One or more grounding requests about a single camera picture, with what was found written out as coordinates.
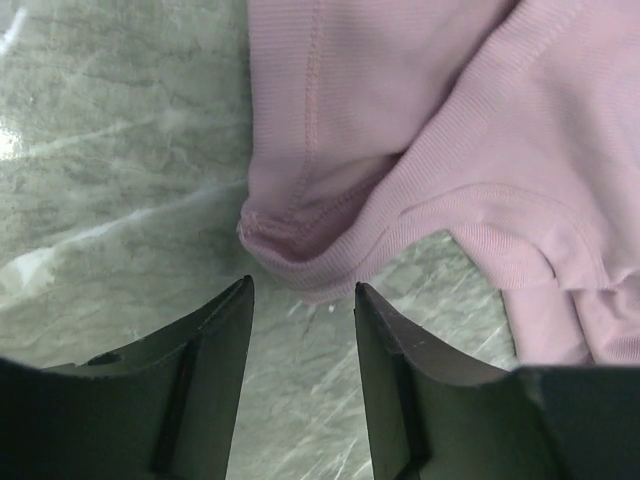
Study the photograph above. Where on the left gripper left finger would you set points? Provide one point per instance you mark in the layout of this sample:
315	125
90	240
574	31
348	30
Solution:
161	407

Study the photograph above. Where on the pink tank top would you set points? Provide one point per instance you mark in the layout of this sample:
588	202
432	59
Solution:
511	125

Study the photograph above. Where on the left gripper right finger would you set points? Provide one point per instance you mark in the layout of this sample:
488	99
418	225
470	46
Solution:
434	412

